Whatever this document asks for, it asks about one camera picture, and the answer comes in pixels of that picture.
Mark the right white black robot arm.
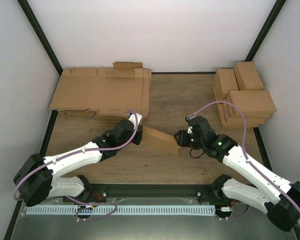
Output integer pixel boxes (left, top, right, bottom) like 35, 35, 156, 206
174, 116, 300, 232

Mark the folded cardboard box back left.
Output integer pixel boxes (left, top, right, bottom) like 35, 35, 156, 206
212, 68, 239, 101

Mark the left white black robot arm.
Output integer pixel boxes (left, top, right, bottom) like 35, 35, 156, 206
13, 114, 143, 207

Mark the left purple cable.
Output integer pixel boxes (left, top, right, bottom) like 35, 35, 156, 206
13, 109, 140, 222

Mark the folded cardboard box front top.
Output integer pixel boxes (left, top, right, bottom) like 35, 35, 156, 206
227, 90, 276, 119

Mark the stack of flat cardboard sheets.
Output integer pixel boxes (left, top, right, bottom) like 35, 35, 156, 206
49, 61, 152, 118

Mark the folded cardboard box front bottom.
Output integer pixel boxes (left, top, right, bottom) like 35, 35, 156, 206
217, 103, 272, 129

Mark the folded cardboard box back right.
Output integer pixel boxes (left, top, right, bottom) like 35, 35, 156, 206
234, 61, 264, 90

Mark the light blue slotted cable duct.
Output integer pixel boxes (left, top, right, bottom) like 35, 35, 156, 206
26, 205, 216, 217

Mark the folded cardboard box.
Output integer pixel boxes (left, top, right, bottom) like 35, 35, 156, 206
217, 103, 272, 129
234, 61, 264, 90
212, 68, 239, 101
227, 90, 276, 119

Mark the brown cardboard paper box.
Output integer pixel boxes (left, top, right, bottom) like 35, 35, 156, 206
141, 125, 181, 156

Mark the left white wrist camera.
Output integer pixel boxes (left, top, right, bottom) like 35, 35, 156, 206
127, 111, 143, 129

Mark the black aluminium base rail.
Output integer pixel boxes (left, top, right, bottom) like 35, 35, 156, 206
91, 184, 218, 203

